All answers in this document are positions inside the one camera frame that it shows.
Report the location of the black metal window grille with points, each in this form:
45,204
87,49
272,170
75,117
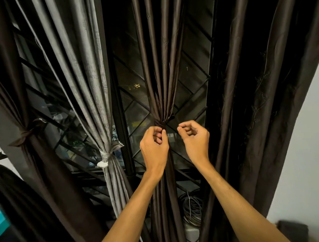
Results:
192,79

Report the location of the person's right thumb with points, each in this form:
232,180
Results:
183,133

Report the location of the person's right forearm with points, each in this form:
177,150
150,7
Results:
234,207

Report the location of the teal object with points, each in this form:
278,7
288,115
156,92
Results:
3,222

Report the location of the person's left middle finger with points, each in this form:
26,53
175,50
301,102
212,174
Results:
157,139

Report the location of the person's right middle finger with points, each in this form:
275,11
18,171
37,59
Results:
191,131

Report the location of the person's left forearm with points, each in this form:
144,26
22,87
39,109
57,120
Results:
134,209

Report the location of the brown fabric tieback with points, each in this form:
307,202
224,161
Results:
26,134

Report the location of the person's right hand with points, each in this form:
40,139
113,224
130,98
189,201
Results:
198,144

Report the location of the person's left thumb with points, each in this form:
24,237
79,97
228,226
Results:
165,139

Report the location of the dark brown curtain with tieback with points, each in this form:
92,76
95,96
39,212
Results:
15,74

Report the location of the dark brown curtain tie knot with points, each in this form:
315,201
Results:
160,123

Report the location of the person's left hand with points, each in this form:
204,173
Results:
154,152

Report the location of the black window frame post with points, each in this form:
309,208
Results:
119,112

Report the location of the wide embroidered dark brown curtain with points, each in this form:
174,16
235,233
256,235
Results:
261,99

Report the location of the white fabric curtain tie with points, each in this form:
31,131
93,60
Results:
106,155

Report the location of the narrow dark brown curtain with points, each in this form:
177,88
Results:
162,74

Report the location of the dark grey box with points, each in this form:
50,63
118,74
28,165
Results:
292,230

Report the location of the grey textured curtain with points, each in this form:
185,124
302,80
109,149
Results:
82,74

